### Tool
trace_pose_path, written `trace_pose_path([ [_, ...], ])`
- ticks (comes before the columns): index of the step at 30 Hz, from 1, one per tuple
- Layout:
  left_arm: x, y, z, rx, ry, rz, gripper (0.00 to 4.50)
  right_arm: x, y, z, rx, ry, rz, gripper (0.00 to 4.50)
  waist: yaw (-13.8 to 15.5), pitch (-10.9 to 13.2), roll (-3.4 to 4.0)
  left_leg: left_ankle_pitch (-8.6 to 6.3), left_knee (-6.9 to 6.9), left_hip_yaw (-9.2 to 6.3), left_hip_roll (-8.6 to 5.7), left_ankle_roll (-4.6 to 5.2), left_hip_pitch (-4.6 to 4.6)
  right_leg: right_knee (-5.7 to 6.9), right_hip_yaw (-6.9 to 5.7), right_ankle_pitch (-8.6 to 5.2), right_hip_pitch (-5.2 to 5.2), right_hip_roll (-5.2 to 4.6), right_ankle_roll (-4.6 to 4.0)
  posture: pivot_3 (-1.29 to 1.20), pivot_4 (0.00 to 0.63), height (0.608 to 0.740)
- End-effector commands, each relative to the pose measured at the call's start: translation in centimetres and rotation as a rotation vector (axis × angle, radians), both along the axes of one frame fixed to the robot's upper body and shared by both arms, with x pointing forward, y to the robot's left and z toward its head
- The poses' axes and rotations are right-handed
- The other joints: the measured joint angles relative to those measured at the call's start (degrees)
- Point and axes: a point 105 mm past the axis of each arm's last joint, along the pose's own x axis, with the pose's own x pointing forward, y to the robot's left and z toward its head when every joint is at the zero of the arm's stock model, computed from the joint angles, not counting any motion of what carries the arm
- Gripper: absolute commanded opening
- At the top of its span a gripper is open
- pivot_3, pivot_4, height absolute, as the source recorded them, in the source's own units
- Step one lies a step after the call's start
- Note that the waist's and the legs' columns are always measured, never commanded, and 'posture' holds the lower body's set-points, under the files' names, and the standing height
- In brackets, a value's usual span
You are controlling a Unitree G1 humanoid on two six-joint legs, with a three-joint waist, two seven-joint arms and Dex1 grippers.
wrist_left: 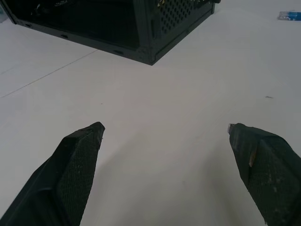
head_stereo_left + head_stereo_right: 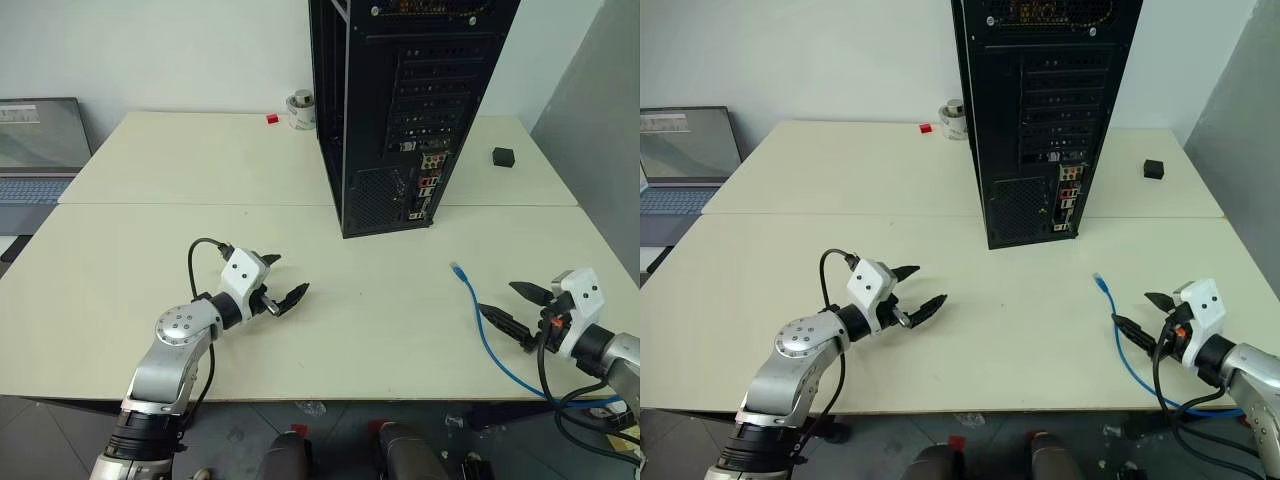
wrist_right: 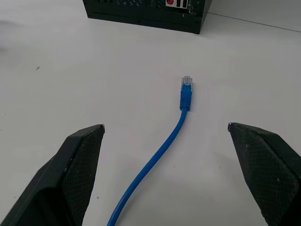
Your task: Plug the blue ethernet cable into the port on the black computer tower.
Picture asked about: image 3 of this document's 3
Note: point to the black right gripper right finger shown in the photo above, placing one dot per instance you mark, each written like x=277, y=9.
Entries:
x=270, y=174

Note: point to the black computer case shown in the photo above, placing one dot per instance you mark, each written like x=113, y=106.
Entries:
x=150, y=11

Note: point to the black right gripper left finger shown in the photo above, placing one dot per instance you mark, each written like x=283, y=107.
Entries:
x=58, y=179

